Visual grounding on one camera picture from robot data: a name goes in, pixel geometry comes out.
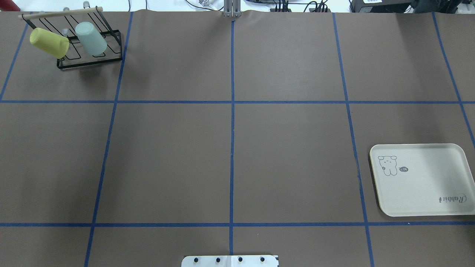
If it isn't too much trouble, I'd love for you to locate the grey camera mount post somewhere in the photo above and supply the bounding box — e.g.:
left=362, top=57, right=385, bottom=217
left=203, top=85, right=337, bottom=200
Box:
left=223, top=0, right=242, bottom=18

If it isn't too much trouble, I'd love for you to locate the yellow plastic cup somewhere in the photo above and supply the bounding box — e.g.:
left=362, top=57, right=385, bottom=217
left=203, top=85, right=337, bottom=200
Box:
left=29, top=28, right=70, bottom=59

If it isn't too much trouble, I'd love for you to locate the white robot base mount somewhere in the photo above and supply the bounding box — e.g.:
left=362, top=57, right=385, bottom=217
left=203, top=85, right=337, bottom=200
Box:
left=181, top=255, right=279, bottom=267

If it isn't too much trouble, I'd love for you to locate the light green plastic cup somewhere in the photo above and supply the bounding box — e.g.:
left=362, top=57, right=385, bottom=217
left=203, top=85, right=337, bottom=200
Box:
left=75, top=22, right=107, bottom=56

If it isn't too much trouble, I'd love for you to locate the cream rabbit tray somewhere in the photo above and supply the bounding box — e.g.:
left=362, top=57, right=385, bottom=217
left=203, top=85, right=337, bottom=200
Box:
left=369, top=144, right=475, bottom=217

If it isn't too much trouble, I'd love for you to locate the black wire cup rack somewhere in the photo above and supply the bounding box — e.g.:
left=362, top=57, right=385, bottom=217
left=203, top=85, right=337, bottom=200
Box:
left=18, top=1, right=124, bottom=70

